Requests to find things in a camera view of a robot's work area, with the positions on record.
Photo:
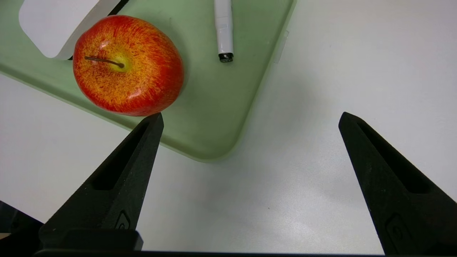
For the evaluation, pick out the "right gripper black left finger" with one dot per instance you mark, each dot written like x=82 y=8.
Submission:
x=117 y=192

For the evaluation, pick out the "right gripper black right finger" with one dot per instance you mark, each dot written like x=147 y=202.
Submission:
x=400 y=207

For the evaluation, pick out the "red yellow apple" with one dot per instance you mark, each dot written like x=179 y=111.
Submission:
x=135 y=78

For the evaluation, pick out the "white rounded rectangular case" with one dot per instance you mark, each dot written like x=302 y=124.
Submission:
x=57 y=25

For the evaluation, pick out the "white marker pen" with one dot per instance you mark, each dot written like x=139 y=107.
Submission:
x=224 y=32

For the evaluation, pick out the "light green plastic tray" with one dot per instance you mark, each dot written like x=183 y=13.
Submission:
x=214 y=107

